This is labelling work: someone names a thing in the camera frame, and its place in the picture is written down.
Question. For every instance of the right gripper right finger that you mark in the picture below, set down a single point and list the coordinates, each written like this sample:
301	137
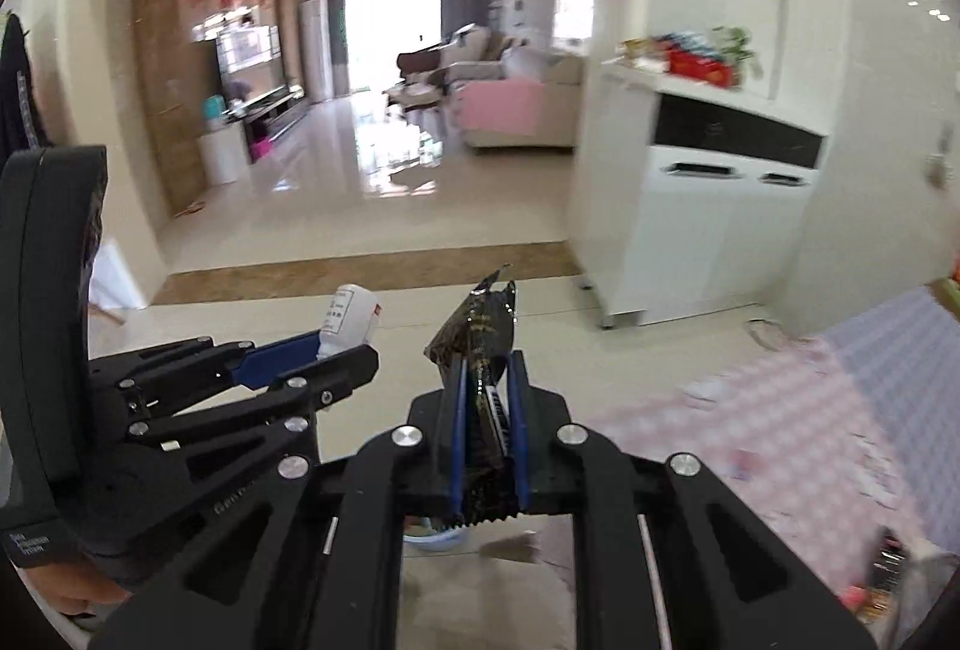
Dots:
517	384

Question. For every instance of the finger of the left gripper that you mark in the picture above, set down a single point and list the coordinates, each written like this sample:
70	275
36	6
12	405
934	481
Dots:
260	366

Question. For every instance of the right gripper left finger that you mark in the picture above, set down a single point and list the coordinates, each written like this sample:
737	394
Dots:
453	442

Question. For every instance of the dark gold snack wrapper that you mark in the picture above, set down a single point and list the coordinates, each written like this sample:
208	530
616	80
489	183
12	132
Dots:
481	330

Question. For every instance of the white small squeeze bottle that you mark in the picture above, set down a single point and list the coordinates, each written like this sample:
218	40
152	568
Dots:
350	321

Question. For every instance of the blue trash bin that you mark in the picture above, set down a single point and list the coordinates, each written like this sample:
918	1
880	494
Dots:
432	536

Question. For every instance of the white cylinder bin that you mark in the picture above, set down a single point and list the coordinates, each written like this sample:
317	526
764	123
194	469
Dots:
224	153

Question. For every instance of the white black sideboard cabinet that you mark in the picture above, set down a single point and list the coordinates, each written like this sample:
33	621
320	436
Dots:
687	199

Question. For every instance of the pink checkered tablecloth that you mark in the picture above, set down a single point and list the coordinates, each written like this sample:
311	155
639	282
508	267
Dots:
796	441

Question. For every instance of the pink blanket on sofa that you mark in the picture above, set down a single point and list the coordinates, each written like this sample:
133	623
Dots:
510	107

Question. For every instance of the beige sofa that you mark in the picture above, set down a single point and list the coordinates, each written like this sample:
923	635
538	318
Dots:
560	72

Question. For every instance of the dark wooden chair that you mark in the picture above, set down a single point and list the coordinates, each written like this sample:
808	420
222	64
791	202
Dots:
422	80

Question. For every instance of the television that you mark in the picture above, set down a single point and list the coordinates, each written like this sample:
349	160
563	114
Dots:
250	61

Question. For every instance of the white floor air conditioner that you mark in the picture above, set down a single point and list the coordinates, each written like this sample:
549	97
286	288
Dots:
316	51

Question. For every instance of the grey grid tablecloth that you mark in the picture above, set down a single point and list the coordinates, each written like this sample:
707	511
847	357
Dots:
903	357

